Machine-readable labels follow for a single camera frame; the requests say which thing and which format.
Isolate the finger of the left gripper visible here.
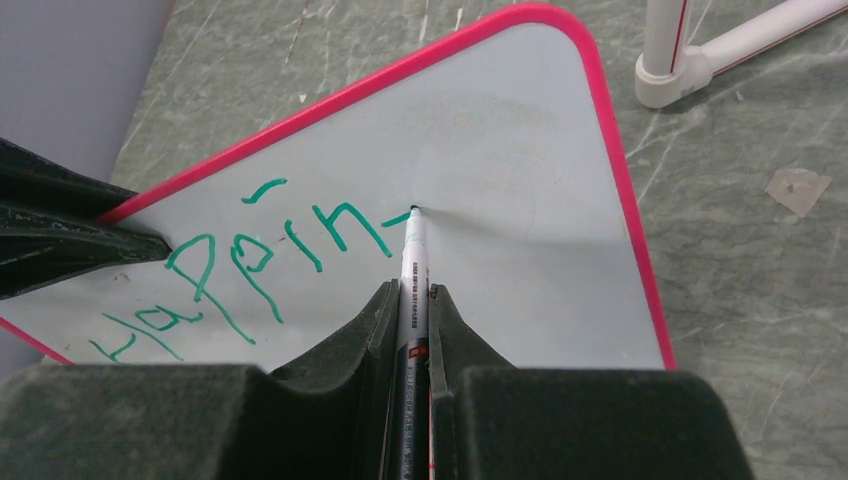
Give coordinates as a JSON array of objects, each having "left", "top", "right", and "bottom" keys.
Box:
[
  {"left": 1, "top": 201, "right": 172, "bottom": 300},
  {"left": 1, "top": 139, "right": 136, "bottom": 219}
]

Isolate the white PVC pipe frame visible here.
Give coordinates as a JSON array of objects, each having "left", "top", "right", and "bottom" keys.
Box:
[{"left": 634, "top": 0, "right": 847, "bottom": 109}]

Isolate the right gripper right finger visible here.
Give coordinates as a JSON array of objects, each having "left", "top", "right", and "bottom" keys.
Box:
[{"left": 429, "top": 285, "right": 754, "bottom": 479}]

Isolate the white green marker pen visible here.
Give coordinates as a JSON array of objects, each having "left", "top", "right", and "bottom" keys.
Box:
[{"left": 386, "top": 206, "right": 430, "bottom": 479}]

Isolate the pink framed whiteboard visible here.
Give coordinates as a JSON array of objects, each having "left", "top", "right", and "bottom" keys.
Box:
[{"left": 1, "top": 4, "right": 675, "bottom": 370}]

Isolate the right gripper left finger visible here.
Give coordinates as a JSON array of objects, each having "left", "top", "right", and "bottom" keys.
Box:
[{"left": 1, "top": 281, "right": 399, "bottom": 479}]

